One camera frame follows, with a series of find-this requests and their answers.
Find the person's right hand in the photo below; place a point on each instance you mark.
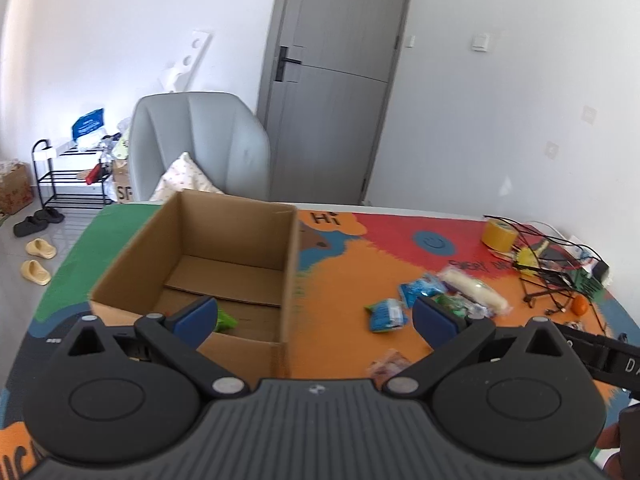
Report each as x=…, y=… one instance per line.
x=607, y=440

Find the dotted white pillow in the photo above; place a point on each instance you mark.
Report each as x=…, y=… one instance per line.
x=182, y=177

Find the clear brown snack packet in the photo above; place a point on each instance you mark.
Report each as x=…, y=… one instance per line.
x=389, y=365

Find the white plastic bag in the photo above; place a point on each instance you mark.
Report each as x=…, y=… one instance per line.
x=92, y=141

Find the white wall socket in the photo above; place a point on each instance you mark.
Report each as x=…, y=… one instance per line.
x=589, y=114
x=552, y=150

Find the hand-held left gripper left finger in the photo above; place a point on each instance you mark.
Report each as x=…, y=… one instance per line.
x=197, y=317

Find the yellow plush toy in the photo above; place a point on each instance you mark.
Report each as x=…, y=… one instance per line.
x=527, y=257

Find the dark green snack packet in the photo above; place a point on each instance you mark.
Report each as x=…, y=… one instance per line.
x=457, y=305

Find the grey door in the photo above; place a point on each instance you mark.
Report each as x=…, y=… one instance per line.
x=330, y=85

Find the green circuit board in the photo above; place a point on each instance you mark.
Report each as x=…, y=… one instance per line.
x=590, y=280

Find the small green snack packet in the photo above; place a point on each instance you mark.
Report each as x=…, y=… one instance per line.
x=226, y=322

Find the white board with holes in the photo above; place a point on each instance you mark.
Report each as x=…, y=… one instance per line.
x=187, y=60

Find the yellow tape roll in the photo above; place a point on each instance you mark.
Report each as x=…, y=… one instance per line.
x=497, y=235

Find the black slipper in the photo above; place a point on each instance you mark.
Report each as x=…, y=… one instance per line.
x=49, y=216
x=29, y=227

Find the long white snack packet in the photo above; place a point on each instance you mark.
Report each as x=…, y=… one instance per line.
x=475, y=290

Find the small orange fruit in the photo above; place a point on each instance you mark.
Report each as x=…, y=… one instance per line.
x=580, y=305

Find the black shoe rack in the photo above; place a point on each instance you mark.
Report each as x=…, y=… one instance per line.
x=37, y=175

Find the blue striped snack packet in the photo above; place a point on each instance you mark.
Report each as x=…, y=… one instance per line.
x=385, y=315

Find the blue plastic bag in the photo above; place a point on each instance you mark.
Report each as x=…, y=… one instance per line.
x=87, y=122

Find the grey armchair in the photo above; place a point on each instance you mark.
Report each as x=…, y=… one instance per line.
x=215, y=130

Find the colourful cartoon table mat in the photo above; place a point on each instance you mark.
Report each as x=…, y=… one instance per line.
x=350, y=270

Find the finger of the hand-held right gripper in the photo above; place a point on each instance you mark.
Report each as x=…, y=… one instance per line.
x=575, y=342

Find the white power strip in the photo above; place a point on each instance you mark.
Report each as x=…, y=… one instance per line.
x=580, y=257

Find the small black box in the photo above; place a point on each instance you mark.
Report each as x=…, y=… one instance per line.
x=601, y=270

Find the yellow slipper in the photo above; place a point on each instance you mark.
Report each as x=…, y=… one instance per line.
x=41, y=249
x=35, y=272

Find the small lettered cardboard box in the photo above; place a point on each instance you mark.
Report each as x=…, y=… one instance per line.
x=121, y=185

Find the brown cardboard box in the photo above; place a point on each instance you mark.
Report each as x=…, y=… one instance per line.
x=230, y=240

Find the brown carton on floor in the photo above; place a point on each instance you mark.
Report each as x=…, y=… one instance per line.
x=14, y=187

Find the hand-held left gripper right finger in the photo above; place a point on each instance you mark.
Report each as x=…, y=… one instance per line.
x=432, y=322

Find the white light switch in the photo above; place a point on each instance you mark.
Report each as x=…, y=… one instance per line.
x=481, y=42

